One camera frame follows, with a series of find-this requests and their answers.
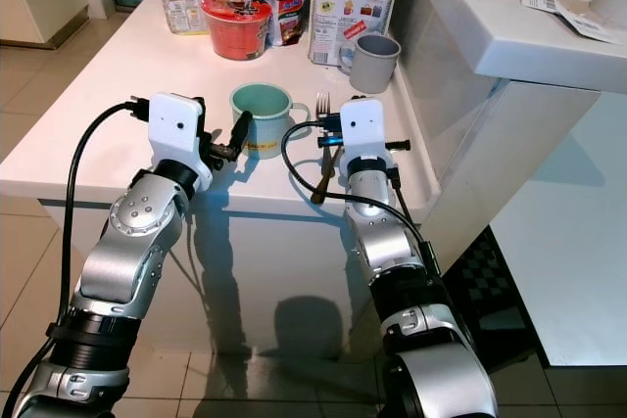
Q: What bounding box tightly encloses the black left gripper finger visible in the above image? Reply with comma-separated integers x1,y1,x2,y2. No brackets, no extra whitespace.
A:
227,110,253,161

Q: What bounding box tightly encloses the teal mug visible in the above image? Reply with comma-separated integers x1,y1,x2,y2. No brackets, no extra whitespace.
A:
230,82,311,160

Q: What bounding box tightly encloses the grey mug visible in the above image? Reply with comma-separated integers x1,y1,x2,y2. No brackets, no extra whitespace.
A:
338,31,403,95

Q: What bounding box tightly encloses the metal fork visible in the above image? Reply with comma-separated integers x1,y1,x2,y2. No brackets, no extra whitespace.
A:
310,92,340,207

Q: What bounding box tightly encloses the red instant noodle bowl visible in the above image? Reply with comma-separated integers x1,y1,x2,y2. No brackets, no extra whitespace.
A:
201,0,272,61

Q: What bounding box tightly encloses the white kitchen island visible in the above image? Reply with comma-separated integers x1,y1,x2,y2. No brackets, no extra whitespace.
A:
0,0,627,360

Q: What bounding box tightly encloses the black woven chair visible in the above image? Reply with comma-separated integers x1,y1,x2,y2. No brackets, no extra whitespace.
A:
441,227,540,350

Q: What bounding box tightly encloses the grey dining table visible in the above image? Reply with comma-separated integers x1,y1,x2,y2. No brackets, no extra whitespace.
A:
490,95,627,368

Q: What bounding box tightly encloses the white printed paper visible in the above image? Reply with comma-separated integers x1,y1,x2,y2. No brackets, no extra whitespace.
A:
519,0,620,45

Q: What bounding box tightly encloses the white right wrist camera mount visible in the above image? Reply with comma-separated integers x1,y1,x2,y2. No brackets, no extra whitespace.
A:
339,97,387,163

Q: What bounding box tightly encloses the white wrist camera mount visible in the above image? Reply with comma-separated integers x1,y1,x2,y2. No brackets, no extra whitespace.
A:
339,97,387,163
148,94,207,192

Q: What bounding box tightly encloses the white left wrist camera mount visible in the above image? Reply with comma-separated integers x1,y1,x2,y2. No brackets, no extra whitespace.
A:
148,94,207,192

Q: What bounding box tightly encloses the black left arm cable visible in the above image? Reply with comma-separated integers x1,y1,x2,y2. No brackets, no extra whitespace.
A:
0,97,153,418

